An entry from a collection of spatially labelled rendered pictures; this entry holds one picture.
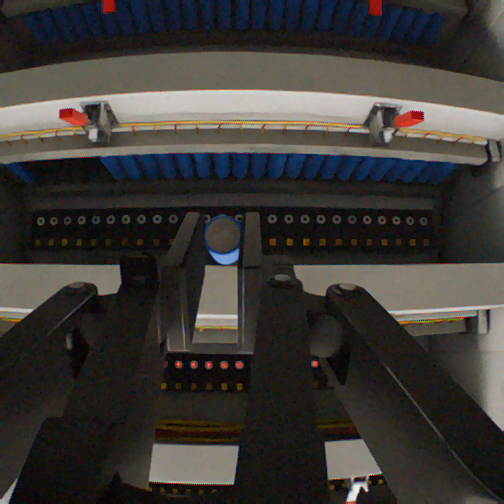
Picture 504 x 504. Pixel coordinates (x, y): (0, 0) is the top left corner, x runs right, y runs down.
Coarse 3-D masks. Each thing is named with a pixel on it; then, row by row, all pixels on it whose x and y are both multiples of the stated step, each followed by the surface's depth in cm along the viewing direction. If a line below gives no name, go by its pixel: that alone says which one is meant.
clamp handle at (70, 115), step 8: (64, 112) 28; (72, 112) 28; (80, 112) 29; (64, 120) 28; (72, 120) 29; (80, 120) 29; (88, 120) 31; (88, 128) 34; (96, 128) 34; (96, 136) 34
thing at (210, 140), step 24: (216, 120) 37; (0, 144) 38; (24, 144) 38; (48, 144) 38; (72, 144) 38; (120, 144) 38; (144, 144) 38; (168, 144) 38; (192, 144) 38; (216, 144) 38; (240, 144) 38; (264, 144) 38; (288, 144) 39; (312, 144) 39; (336, 144) 39; (360, 144) 39; (408, 144) 39; (432, 144) 39; (456, 144) 40; (480, 144) 40
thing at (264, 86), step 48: (0, 96) 33; (48, 96) 33; (96, 96) 33; (144, 96) 34; (192, 96) 34; (240, 96) 34; (288, 96) 34; (336, 96) 34; (384, 96) 34; (432, 96) 34; (480, 96) 35; (0, 192) 46; (480, 192) 45
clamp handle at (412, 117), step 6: (402, 114) 30; (408, 114) 29; (414, 114) 29; (420, 114) 29; (396, 120) 32; (402, 120) 30; (408, 120) 29; (414, 120) 29; (420, 120) 29; (384, 126) 35; (390, 126) 34; (396, 126) 32; (402, 126) 32; (408, 126) 32; (384, 132) 35; (390, 132) 36; (384, 138) 35; (390, 138) 35
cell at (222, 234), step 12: (228, 216) 19; (204, 228) 19; (216, 228) 18; (228, 228) 18; (240, 228) 19; (204, 240) 18; (216, 240) 18; (228, 240) 18; (216, 252) 18; (228, 252) 18
